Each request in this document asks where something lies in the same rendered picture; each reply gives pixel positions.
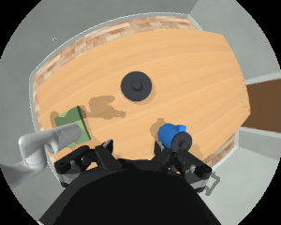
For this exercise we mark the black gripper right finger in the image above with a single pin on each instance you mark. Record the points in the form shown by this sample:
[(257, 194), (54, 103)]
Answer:
[(196, 172)]

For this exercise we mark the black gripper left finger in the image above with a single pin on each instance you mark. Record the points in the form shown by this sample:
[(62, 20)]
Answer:
[(70, 166)]

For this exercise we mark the blue kettle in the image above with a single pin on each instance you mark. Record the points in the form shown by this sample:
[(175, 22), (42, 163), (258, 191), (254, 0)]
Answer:
[(175, 138)]

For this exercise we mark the black round disk with center stud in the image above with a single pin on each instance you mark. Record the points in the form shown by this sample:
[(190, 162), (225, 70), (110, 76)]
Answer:
[(136, 86)]

